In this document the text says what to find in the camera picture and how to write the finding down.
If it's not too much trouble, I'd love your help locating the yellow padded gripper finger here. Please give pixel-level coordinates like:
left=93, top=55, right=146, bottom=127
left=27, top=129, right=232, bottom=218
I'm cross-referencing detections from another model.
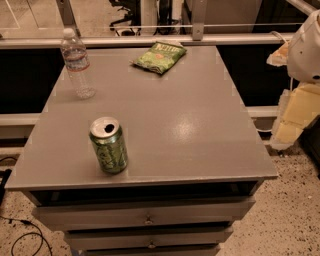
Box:
left=270, top=83, right=320, bottom=150
left=267, top=42, right=289, bottom=67

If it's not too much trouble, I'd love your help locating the green soda can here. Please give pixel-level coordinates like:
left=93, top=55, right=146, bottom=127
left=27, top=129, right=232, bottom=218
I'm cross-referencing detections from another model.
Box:
left=89, top=117, right=128, bottom=174

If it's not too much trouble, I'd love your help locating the upper grey drawer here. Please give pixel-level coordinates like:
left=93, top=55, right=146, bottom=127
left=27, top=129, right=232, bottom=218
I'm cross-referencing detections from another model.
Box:
left=32, top=196, right=255, bottom=231

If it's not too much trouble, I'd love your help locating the grey drawer cabinet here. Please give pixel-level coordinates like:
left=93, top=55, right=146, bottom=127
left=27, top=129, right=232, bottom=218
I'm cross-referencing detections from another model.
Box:
left=7, top=46, right=276, bottom=256

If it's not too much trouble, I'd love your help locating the lower grey drawer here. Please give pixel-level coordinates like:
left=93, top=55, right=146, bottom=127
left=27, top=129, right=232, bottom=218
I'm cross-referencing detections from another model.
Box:
left=65, top=227, right=233, bottom=250

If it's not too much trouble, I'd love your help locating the metal railing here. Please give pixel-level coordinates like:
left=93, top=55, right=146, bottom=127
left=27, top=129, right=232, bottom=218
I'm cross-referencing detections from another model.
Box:
left=0, top=0, right=319, bottom=49

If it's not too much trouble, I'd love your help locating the grey drawer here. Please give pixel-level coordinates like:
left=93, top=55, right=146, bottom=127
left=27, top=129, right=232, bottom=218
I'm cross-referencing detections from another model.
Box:
left=65, top=227, right=233, bottom=250
left=32, top=196, right=255, bottom=231

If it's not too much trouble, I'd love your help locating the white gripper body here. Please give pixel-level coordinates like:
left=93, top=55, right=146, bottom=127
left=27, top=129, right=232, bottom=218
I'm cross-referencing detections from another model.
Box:
left=287, top=10, right=320, bottom=83

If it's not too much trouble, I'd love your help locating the black floor cable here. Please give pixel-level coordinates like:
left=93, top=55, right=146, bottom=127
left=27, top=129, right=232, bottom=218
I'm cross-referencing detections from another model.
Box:
left=0, top=156, right=53, bottom=256

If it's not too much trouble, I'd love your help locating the black office chair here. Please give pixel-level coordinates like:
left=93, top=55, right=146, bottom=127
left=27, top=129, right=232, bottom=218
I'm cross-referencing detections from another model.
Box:
left=109, top=0, right=141, bottom=35

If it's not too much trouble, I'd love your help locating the clear plastic water bottle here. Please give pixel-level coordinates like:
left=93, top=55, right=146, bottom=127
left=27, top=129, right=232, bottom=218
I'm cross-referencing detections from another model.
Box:
left=60, top=28, right=96, bottom=99

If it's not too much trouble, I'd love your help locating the green chip bag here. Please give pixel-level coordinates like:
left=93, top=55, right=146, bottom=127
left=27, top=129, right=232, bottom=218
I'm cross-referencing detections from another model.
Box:
left=133, top=42, right=187, bottom=75

